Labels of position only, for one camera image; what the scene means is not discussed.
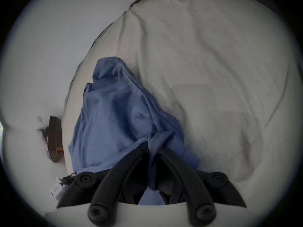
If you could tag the dark wooden shelf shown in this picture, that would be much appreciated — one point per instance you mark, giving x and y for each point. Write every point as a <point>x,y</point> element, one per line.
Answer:
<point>55,138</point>

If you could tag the blue shirt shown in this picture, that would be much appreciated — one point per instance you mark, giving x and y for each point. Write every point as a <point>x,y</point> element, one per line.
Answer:
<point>123,117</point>

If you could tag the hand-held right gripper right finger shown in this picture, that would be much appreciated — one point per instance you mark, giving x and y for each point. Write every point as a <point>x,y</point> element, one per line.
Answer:
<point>184,181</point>

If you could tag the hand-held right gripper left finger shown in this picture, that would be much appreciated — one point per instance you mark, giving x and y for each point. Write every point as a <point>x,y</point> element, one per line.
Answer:
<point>113,181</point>

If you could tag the bed with beige sheet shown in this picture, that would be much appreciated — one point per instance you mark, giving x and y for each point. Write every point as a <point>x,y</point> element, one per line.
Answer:
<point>201,67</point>

